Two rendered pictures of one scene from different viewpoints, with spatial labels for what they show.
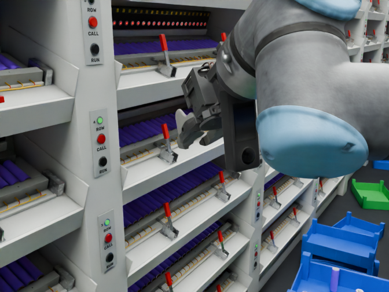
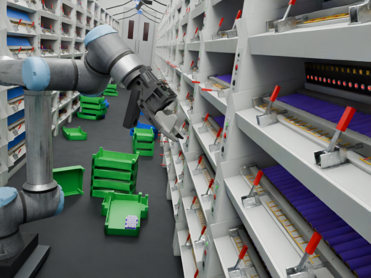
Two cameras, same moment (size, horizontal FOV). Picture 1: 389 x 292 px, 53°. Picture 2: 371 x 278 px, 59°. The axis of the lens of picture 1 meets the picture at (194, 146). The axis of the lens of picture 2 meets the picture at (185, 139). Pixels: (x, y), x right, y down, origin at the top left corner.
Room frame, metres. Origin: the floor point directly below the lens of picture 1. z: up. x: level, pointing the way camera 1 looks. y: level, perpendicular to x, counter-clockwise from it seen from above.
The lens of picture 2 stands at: (1.30, -0.55, 1.09)
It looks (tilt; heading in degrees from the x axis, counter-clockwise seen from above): 15 degrees down; 138
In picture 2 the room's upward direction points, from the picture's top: 8 degrees clockwise
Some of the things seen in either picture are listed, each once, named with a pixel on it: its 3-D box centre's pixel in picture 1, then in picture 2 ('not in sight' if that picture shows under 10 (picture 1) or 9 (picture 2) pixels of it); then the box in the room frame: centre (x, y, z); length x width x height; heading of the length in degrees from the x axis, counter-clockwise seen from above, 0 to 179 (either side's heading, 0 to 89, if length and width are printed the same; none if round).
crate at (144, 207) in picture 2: not in sight; (125, 204); (-0.44, 0.56, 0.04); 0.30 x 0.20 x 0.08; 56
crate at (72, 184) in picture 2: not in sight; (61, 183); (-0.81, 0.26, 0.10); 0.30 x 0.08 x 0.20; 91
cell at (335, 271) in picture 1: (334, 279); not in sight; (0.87, -0.36, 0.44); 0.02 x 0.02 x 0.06
